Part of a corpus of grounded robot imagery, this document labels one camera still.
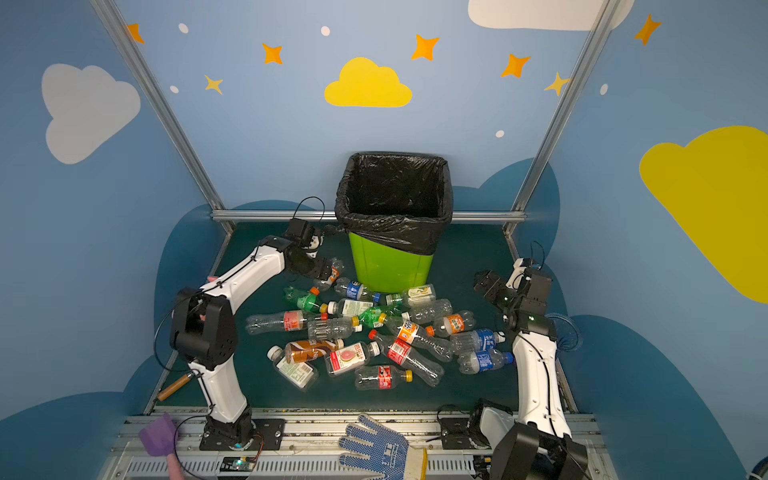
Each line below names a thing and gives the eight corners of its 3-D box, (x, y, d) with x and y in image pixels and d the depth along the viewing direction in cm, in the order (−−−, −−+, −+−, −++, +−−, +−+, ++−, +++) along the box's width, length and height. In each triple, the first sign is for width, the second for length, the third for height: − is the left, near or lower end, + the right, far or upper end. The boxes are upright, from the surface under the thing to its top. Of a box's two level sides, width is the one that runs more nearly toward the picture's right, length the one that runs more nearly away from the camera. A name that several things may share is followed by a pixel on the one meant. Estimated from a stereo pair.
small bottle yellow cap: (355, 391, 82) (354, 386, 78) (357, 369, 85) (356, 364, 82) (412, 391, 82) (413, 386, 78) (411, 369, 85) (412, 364, 82)
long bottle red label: (365, 344, 91) (365, 338, 87) (375, 330, 93) (375, 324, 90) (437, 389, 82) (439, 384, 79) (445, 372, 85) (447, 366, 82)
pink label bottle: (328, 378, 83) (327, 375, 81) (323, 357, 87) (321, 354, 85) (372, 360, 87) (372, 357, 85) (365, 341, 90) (365, 338, 88)
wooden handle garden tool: (161, 400, 81) (157, 399, 80) (160, 396, 82) (155, 394, 80) (195, 378, 85) (191, 376, 83) (193, 374, 86) (189, 371, 84)
